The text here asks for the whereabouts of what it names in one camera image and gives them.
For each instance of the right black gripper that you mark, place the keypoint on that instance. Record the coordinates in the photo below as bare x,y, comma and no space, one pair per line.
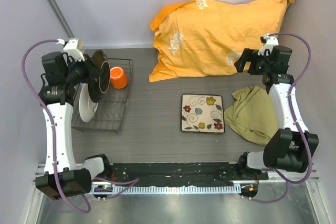
250,55

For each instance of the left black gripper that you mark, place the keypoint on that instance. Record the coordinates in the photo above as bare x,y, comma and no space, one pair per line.
93,71

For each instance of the black rimmed round plate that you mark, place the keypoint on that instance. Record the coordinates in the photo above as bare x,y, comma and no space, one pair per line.
100,86

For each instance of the white round plate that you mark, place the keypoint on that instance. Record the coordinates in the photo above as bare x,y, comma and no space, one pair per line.
87,108

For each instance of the square floral plate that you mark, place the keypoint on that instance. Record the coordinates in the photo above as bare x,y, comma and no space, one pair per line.
202,113

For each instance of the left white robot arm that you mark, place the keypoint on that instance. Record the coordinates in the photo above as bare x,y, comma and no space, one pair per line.
62,176

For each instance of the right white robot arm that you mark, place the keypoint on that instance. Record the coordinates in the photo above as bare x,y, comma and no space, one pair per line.
292,146

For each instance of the orange cup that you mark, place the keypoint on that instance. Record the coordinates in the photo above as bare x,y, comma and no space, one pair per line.
118,78

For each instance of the orange pillowcase cloth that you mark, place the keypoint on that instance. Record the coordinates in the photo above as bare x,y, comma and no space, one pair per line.
203,38

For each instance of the olive green cloth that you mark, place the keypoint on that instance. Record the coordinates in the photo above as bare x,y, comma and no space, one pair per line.
252,115

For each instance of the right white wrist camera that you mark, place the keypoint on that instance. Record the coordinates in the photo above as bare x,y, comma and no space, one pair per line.
268,42

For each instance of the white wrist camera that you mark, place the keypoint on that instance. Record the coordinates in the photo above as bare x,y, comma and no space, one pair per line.
268,42
73,47

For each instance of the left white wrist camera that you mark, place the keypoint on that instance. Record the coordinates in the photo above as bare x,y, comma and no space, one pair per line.
73,47

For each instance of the black wire dish rack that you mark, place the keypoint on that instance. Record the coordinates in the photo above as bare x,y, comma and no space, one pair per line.
111,108

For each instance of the white cable duct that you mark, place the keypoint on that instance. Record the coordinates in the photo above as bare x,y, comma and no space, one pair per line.
104,189

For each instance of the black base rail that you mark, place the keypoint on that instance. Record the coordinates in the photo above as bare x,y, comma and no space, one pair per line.
209,174

